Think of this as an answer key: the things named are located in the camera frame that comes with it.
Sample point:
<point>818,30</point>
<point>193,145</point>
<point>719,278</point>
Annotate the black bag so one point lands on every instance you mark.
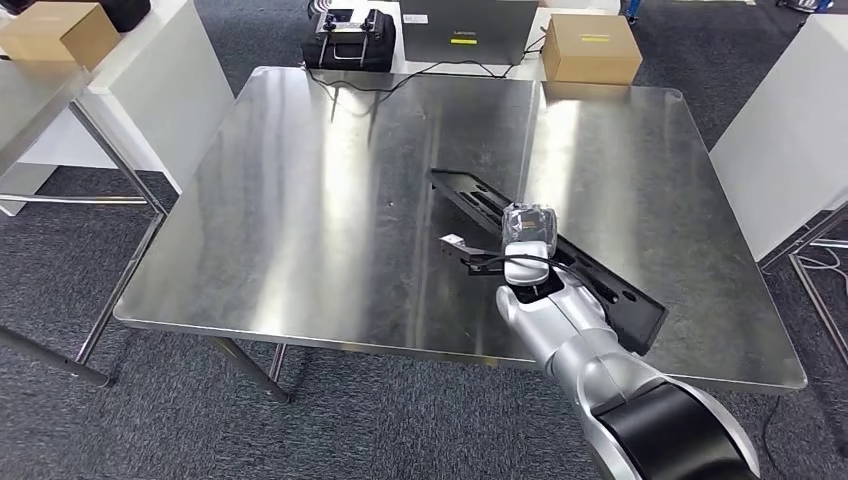
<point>126,13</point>

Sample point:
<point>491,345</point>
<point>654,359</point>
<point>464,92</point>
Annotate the white panel desk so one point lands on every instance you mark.
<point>464,71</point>
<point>166,79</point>

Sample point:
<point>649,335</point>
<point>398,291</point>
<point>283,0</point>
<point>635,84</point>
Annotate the steel table frame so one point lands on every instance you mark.
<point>813,299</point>

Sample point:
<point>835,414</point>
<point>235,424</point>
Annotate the black equipment case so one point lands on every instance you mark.
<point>348,53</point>

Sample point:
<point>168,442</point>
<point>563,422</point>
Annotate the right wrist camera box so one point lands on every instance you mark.
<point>474,255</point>

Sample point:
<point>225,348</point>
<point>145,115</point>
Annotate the long black plastic car part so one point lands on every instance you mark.
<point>629,311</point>

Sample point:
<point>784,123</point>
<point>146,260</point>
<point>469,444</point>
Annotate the stainless steel side table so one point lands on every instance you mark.
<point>33,112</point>

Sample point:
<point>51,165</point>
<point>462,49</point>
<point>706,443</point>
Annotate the stainless steel workbench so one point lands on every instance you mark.
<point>298,199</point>

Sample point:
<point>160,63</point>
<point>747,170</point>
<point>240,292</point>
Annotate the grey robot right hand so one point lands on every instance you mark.
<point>530,225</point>

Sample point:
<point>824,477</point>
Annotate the brown cardboard box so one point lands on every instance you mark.
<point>53,33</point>
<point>590,50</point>

